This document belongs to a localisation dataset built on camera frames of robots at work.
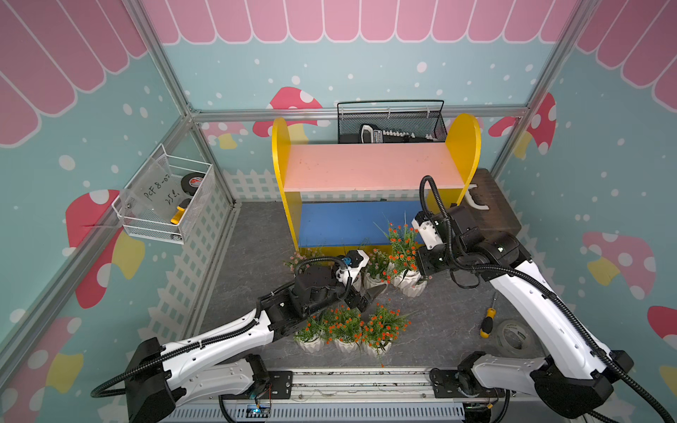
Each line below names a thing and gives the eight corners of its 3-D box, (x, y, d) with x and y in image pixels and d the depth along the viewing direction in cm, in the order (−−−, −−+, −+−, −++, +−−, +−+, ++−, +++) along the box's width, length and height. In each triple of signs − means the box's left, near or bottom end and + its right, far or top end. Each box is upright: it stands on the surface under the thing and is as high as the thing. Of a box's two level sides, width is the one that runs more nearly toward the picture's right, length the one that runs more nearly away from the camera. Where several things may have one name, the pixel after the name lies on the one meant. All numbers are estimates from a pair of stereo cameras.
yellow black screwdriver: (478, 335, 85) (481, 333, 83) (491, 295, 93) (493, 292, 92) (487, 339, 84) (489, 337, 82) (499, 299, 92) (501, 296, 91)
